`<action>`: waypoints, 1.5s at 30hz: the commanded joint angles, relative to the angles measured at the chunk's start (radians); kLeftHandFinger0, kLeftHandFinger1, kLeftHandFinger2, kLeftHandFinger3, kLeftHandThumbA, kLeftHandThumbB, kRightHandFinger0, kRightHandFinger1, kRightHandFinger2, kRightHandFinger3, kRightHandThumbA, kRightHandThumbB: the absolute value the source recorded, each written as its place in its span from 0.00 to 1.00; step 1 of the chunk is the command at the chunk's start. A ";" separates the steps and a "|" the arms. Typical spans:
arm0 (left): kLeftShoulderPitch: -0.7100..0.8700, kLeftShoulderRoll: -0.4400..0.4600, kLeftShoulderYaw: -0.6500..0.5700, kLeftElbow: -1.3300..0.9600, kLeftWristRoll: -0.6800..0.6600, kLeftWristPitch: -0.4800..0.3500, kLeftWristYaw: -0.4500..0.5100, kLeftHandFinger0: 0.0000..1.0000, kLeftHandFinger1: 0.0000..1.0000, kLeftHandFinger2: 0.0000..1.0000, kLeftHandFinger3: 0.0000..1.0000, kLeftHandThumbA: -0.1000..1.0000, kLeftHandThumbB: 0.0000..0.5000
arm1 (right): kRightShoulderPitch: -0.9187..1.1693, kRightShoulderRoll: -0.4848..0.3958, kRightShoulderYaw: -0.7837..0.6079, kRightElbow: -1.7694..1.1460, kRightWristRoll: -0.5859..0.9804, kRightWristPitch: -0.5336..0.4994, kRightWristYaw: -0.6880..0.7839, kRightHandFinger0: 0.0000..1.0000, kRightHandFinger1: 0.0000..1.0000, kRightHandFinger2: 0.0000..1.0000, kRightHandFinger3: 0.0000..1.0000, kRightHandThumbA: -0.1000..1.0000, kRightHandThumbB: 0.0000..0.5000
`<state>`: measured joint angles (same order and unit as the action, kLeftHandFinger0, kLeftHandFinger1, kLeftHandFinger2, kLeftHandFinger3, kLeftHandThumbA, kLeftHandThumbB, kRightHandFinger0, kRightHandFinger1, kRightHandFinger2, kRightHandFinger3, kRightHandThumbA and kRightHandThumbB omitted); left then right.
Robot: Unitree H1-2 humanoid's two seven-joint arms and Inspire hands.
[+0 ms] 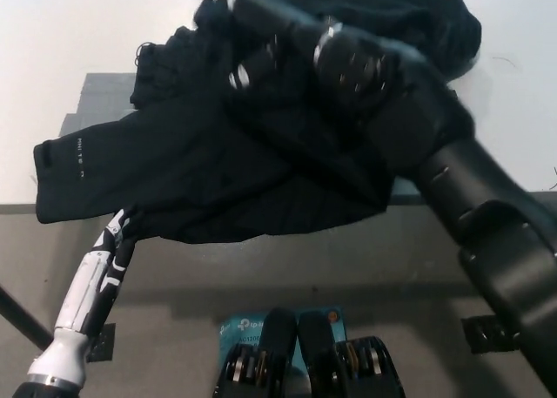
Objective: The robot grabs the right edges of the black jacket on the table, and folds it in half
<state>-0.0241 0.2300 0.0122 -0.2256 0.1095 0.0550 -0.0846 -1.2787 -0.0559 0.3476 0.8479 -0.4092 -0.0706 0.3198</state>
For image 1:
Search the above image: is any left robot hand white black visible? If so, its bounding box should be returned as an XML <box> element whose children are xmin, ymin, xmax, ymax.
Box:
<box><xmin>54</xmin><ymin>208</ymin><xmax>138</xmax><ymax>336</ymax></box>

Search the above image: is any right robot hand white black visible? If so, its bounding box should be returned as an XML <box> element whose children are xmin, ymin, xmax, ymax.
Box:
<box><xmin>191</xmin><ymin>0</ymin><xmax>334</xmax><ymax>99</ymax></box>

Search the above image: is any black jacket with orange logo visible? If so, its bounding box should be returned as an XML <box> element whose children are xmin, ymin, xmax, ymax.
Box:
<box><xmin>32</xmin><ymin>0</ymin><xmax>484</xmax><ymax>246</ymax></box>

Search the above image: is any black table leg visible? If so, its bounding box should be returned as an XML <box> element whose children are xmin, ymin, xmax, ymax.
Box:
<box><xmin>0</xmin><ymin>284</ymin><xmax>56</xmax><ymax>351</ymax></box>

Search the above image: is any teal tp-link box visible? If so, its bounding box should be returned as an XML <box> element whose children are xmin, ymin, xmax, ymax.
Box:
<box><xmin>217</xmin><ymin>307</ymin><xmax>347</xmax><ymax>373</ymax></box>

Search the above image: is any grey table mat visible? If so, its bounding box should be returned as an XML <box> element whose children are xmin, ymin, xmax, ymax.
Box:
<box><xmin>58</xmin><ymin>72</ymin><xmax>141</xmax><ymax>138</ymax></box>

